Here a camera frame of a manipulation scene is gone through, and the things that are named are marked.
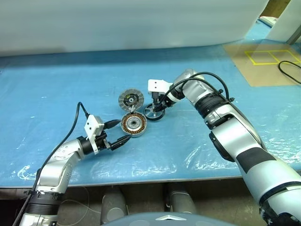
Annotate spoked rotor black rim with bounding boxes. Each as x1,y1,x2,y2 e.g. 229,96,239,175
143,103,166,122

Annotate brown flat board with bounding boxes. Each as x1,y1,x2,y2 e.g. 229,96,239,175
222,43,301,87

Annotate white upright panel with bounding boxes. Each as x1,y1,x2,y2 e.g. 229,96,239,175
267,0,301,45

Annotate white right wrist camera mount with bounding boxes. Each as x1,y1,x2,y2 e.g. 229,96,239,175
147,79,186,103

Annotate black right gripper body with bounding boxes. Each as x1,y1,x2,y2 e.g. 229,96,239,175
151,91,175,108

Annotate grey metal post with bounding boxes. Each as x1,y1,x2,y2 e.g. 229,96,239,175
287,22,301,45

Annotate grey robot chest white chevron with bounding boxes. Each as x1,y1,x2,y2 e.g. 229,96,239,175
100,211,206,226

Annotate white flat tray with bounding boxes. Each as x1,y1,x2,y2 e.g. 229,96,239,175
258,16,279,24

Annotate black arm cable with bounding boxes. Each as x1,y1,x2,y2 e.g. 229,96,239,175
14,101,91,226
162,72,236,104

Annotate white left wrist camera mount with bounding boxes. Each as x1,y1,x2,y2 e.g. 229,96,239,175
84,114,105,155

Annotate grey rounded cylinder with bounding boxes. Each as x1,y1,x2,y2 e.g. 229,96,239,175
102,188,128,225
167,185,198,215

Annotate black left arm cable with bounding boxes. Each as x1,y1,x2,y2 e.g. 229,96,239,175
14,101,91,226

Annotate silver motor lid circuit board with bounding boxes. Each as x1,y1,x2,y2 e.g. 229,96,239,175
118,88,143,113

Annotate thin white wire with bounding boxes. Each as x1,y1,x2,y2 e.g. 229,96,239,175
57,186,91,223

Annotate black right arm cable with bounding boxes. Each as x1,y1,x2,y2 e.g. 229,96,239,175
162,72,236,104

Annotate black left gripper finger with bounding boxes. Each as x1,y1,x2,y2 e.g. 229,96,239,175
109,134,133,152
103,119,124,130

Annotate black cable loop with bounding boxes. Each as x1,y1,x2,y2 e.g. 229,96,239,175
278,60,301,84

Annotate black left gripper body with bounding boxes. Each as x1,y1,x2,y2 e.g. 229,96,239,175
95,130,114,152

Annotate silver motor housing copper coils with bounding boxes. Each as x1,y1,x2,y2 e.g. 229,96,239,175
120,112,148,139

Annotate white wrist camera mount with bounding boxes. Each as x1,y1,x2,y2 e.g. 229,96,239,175
84,114,105,155
147,79,186,103

